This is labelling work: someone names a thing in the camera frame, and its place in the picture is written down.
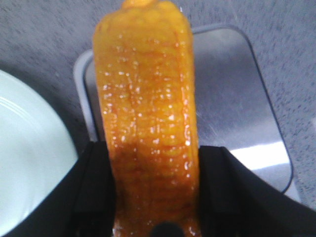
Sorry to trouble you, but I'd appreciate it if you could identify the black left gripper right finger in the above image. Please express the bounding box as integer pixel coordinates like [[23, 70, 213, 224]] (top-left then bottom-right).
[[199, 146, 316, 237]]

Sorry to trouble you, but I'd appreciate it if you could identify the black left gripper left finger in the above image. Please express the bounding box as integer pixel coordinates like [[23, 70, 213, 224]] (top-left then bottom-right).
[[6, 142, 115, 237]]

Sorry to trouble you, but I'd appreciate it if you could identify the orange corn cob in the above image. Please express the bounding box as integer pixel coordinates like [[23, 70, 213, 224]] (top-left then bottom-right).
[[93, 0, 201, 237]]

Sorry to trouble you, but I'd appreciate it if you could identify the pale green plate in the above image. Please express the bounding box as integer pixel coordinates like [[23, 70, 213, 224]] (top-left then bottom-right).
[[0, 72, 78, 235]]

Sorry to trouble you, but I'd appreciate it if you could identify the silver digital kitchen scale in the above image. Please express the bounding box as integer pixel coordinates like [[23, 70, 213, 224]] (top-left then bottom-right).
[[73, 24, 302, 203]]

